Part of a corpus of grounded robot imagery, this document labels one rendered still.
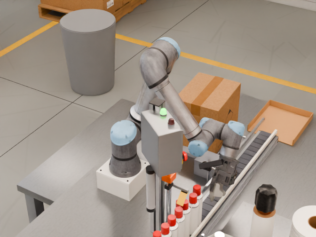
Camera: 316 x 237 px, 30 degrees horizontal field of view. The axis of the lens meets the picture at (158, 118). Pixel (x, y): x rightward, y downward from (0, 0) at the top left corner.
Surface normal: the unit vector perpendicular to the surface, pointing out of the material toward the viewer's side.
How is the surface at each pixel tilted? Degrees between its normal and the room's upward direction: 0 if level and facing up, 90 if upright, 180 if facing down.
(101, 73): 94
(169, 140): 90
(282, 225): 0
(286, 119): 0
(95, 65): 94
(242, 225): 0
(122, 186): 90
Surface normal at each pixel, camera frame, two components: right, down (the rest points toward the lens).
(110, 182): -0.51, 0.48
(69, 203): 0.00, -0.82
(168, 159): 0.40, 0.52
